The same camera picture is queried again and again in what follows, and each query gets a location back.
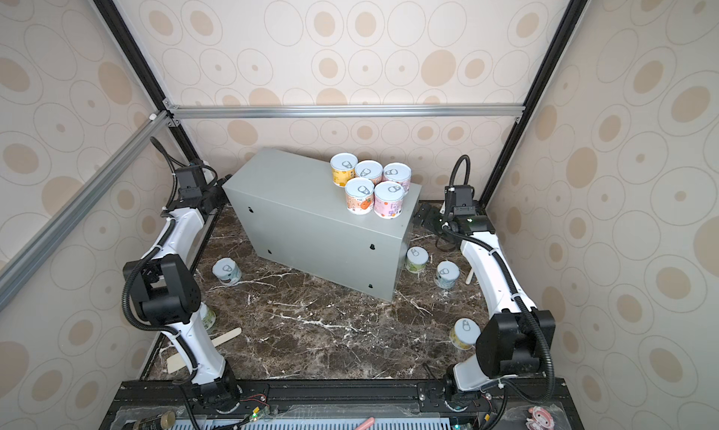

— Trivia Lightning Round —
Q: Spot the teal label can left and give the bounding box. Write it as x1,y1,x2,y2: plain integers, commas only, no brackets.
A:
212,258,242,287

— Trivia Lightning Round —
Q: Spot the horizontal aluminium rail back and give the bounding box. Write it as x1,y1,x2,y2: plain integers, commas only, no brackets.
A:
170,104,524,119

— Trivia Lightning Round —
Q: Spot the grey metal cabinet box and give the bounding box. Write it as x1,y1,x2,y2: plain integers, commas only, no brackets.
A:
223,149,421,301

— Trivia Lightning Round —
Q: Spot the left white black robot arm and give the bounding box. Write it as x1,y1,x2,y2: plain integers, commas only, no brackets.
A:
121,160,241,409

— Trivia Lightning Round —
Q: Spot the diagonal aluminium rail left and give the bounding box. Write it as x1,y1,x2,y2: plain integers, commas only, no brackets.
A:
1,111,170,308

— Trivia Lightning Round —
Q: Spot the brown orange label can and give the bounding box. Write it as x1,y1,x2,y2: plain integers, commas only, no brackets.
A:
345,177,374,215

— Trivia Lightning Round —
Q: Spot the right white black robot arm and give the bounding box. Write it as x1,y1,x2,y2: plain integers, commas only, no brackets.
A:
413,185,556,405

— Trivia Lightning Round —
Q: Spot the pink toy figure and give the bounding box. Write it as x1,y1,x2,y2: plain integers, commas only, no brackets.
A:
525,406,555,430

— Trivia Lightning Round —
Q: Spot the pink pen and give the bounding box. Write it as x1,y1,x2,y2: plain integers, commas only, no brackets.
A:
355,417,376,430

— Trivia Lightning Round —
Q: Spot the orange pink label can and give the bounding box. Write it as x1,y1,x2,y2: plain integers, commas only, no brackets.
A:
355,160,383,185

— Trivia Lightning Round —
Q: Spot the wooden spatula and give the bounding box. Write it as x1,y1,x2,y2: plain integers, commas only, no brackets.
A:
166,327,243,374

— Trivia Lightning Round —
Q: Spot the brass cylinder on base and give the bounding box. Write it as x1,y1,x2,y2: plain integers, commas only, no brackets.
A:
130,411,176,430

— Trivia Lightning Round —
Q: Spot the white handle fork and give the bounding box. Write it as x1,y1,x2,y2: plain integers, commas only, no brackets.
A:
464,268,475,285

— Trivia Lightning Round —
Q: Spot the yellow label can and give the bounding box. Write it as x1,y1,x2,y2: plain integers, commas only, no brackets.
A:
330,152,358,188

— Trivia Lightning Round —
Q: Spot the teal flat can right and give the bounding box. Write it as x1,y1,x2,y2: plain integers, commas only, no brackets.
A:
434,261,461,290

